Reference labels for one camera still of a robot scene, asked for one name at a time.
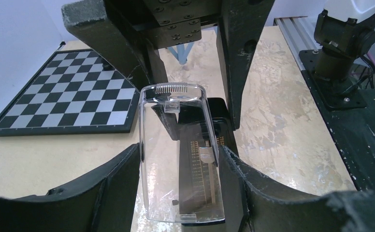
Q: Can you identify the black white chessboard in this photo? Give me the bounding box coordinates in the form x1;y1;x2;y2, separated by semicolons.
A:
0;49;139;137

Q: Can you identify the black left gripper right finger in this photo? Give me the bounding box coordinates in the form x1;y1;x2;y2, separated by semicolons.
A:
219;146;375;232

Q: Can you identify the clear metronome cover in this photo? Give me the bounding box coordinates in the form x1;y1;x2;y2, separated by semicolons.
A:
139;83;225;224

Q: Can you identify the black metronome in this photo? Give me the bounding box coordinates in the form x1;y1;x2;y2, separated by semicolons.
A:
172;98;237;232

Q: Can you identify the aluminium frame rail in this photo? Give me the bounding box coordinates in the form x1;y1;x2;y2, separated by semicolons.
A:
274;16;321;70

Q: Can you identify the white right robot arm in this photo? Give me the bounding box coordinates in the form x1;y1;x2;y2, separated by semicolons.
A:
61;0;375;129

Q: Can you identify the light blue music stand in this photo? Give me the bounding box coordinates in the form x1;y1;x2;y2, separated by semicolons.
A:
166;42;194;65

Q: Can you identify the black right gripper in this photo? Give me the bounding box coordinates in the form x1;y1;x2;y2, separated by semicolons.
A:
61;0;274;130

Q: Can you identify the black chess pawn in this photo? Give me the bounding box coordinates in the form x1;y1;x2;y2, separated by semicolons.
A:
101;58;115;71

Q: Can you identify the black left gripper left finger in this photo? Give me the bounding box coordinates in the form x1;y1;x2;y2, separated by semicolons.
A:
0;144;140;232

